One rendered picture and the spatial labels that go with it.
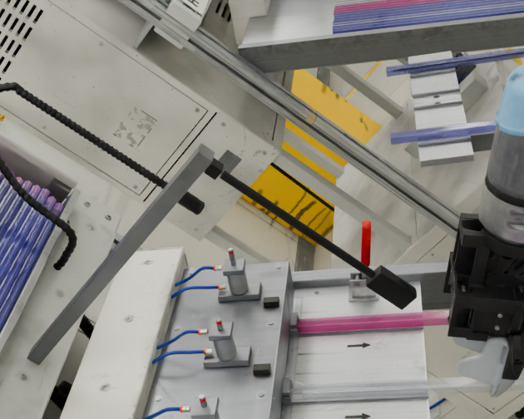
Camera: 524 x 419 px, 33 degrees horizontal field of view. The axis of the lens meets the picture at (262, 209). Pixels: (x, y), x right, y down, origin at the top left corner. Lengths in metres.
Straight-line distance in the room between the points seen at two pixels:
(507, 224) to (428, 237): 1.23
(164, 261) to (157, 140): 0.88
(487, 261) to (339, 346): 0.26
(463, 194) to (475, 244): 1.16
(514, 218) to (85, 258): 0.53
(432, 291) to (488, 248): 0.31
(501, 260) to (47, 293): 0.50
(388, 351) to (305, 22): 1.03
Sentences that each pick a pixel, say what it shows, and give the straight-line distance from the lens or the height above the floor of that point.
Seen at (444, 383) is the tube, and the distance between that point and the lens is 0.98.
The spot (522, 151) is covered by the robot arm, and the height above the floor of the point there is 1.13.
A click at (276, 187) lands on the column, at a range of 4.22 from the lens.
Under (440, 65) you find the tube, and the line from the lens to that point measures 1.43.
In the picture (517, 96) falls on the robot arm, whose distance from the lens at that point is 0.76.
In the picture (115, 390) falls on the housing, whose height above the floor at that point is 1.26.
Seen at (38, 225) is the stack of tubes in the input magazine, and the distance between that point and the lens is 1.05.
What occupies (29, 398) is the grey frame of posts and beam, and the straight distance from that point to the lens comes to 0.93.
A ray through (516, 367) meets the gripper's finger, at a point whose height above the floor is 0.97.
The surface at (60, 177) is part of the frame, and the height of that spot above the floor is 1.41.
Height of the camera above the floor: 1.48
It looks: 15 degrees down
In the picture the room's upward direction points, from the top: 56 degrees counter-clockwise
